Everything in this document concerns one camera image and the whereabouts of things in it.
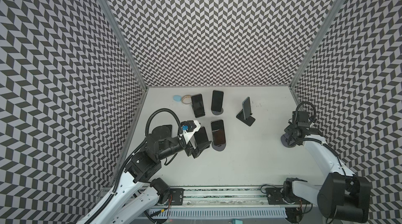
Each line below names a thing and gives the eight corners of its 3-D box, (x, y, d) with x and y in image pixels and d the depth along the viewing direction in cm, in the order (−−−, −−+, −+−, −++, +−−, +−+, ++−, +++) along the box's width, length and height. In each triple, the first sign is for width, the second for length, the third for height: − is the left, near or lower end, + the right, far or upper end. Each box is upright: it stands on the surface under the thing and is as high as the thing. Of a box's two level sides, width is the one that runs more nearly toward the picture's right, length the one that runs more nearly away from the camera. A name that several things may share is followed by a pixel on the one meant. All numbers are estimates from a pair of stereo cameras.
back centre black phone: (210, 113, 105) (210, 100, 94) (212, 103, 110) (213, 90, 99) (220, 114, 104) (222, 101, 93) (222, 104, 109) (223, 91, 98)
